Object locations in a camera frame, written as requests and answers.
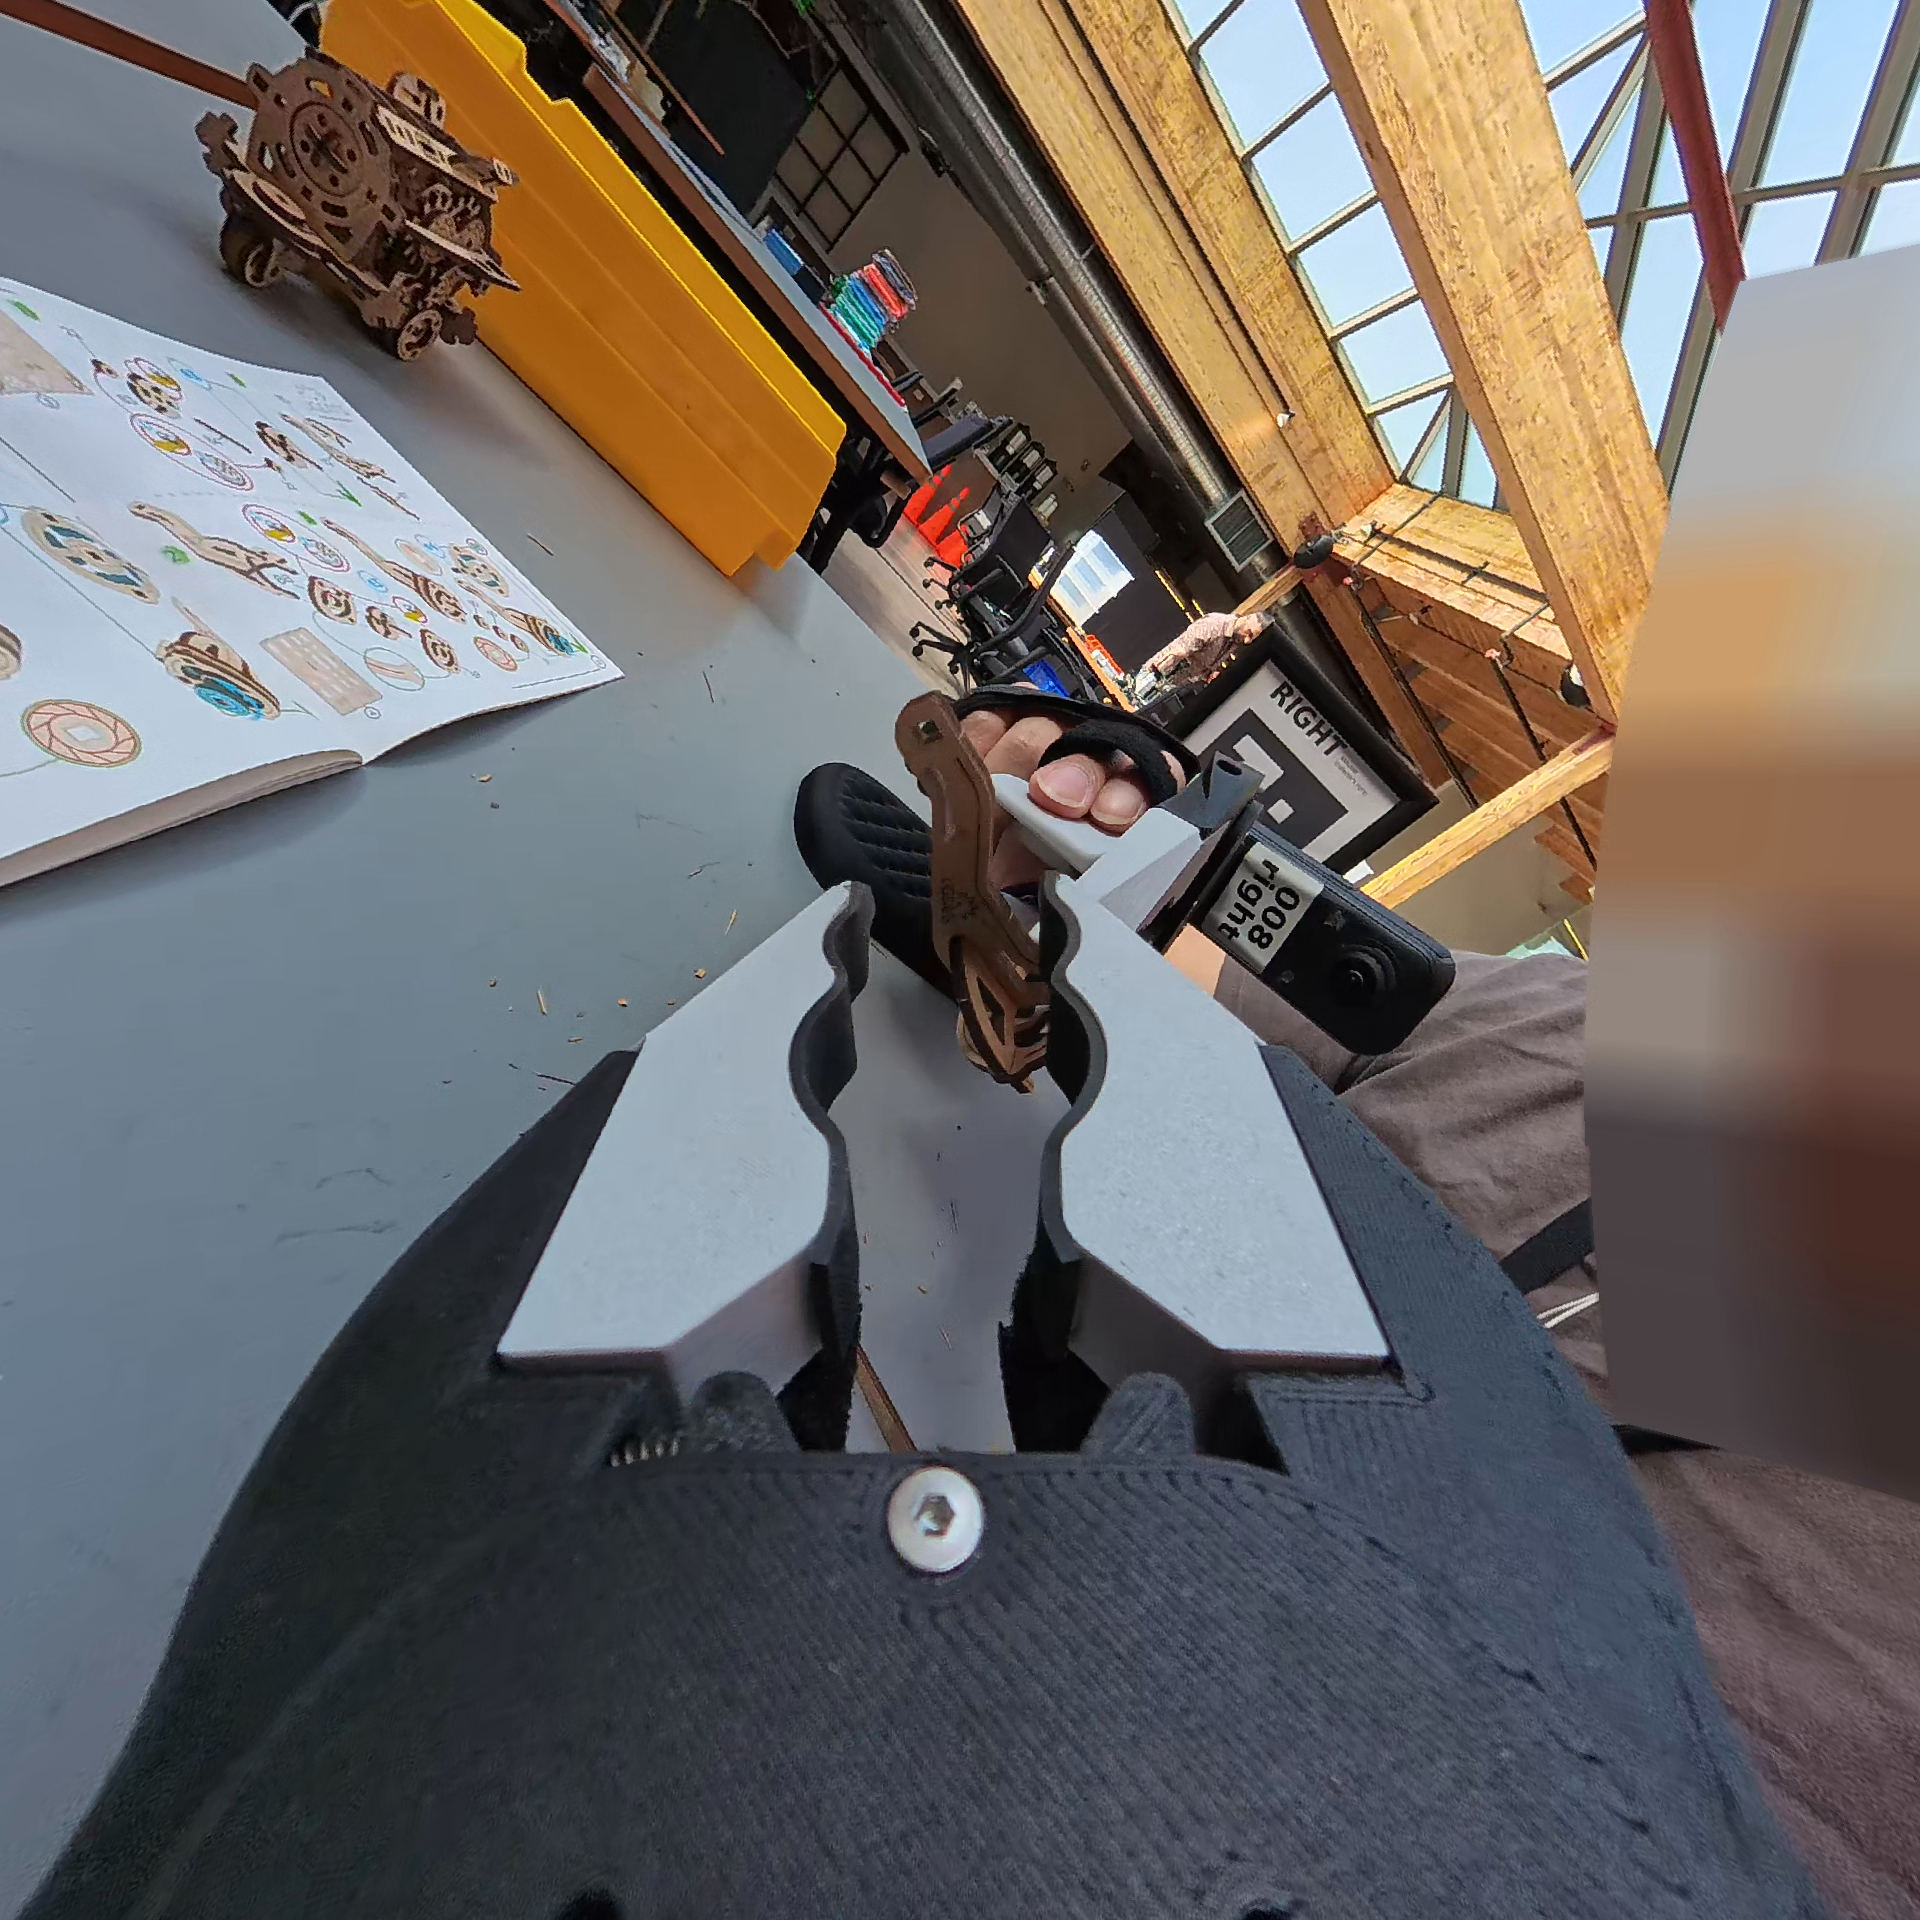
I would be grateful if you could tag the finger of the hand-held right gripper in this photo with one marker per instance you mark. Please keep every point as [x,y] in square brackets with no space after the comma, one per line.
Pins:
[1164,890]
[1072,838]

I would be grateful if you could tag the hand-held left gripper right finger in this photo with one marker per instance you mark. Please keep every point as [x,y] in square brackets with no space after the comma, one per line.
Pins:
[1201,1200]

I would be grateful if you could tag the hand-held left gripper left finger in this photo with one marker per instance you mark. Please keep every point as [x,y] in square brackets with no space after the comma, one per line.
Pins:
[676,1200]

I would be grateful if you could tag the long curved wooden model part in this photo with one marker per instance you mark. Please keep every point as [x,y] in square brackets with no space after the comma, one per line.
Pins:
[961,884]

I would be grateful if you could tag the assembled wooden mechanical model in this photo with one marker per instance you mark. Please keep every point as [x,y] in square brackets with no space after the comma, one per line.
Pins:
[355,188]

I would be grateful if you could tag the person's right hand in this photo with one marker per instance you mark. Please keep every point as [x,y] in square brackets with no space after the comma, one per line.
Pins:
[1072,784]

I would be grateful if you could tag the black office chairs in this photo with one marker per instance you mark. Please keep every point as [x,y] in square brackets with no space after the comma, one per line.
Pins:
[984,622]

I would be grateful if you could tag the orange traffic cones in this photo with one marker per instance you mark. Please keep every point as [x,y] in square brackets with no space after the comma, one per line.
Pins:
[941,506]

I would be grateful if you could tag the stack of colourful items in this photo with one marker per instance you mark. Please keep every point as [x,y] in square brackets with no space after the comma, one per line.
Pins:
[871,299]

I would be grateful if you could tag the white background table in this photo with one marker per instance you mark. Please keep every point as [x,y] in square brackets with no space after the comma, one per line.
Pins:
[782,271]

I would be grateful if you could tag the yellow storage bin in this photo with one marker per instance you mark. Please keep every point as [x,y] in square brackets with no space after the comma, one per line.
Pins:
[600,299]

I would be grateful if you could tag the person's brown clothing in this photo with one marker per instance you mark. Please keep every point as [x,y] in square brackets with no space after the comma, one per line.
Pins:
[1800,1650]

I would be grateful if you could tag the printed instruction booklet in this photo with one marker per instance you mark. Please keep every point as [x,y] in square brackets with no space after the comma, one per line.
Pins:
[225,600]

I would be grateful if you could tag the wall air vent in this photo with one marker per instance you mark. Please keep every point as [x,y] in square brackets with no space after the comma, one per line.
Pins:
[1241,535]

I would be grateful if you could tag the grey ceiling duct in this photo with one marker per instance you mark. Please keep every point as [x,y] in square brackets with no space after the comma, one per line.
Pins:
[1051,254]

